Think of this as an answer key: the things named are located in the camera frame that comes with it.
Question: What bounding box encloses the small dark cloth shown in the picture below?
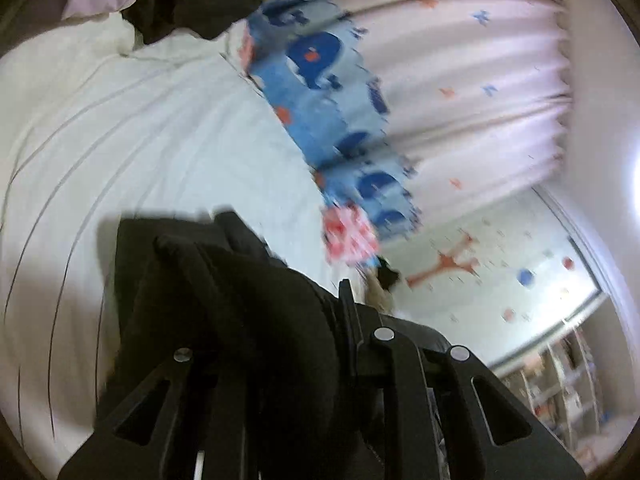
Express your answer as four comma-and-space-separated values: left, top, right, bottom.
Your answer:
375, 256, 402, 292

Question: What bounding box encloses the pink checkered cloth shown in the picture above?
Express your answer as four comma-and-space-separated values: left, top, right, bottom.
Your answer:
321, 204, 382, 267

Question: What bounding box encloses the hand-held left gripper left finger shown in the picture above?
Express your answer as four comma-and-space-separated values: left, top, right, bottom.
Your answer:
57, 347, 251, 480

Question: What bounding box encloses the black puffer jacket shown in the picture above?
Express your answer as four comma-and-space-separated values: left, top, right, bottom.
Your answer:
114, 210, 451, 480

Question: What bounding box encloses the white storage shelf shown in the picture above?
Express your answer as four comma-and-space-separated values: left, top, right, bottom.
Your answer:
497, 327, 618, 463

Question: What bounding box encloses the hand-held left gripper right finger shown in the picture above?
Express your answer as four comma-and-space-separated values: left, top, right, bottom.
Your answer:
339, 279, 587, 480

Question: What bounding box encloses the white striped bed sheet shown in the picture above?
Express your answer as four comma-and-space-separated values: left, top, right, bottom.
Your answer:
0, 12, 351, 466

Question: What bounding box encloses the whale print curtain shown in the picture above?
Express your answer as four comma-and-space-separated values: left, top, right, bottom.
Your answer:
244, 0, 576, 261

